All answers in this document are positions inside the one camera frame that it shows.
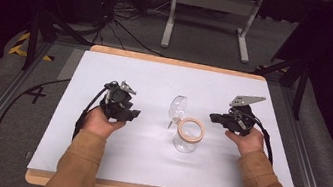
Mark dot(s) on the yellow and black floor tape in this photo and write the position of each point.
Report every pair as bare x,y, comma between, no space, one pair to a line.
22,45

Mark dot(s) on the black tripod stand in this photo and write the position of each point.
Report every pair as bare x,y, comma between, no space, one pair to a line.
33,35
300,91

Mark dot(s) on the person's left hand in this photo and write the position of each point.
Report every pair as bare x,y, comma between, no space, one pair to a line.
99,123

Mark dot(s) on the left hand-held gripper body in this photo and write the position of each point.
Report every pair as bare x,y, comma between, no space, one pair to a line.
117,94

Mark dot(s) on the clear glass lid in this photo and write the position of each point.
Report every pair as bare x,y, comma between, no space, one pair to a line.
178,109

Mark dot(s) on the clear glass jar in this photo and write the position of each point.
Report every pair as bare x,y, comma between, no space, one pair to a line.
188,137

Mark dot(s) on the person's right hand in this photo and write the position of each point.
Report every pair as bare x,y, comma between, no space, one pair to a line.
249,142

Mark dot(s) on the white table mat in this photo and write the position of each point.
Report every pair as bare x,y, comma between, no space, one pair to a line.
144,157

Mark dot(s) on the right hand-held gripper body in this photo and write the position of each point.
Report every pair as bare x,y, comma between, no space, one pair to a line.
240,120

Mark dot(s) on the white metal stand frame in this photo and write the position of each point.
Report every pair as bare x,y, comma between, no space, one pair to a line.
214,1

